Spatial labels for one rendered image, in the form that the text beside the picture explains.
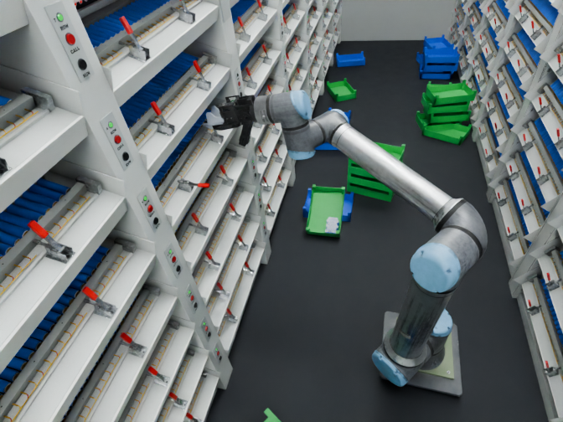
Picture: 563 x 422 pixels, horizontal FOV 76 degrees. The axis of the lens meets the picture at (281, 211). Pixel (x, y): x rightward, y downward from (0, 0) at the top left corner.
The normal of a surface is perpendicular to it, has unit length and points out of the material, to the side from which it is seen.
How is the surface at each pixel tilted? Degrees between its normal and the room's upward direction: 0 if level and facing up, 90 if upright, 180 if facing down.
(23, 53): 90
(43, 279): 19
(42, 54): 90
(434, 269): 83
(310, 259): 0
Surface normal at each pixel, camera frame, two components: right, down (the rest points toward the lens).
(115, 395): 0.23, -0.65
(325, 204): -0.18, -0.35
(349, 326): -0.09, -0.72
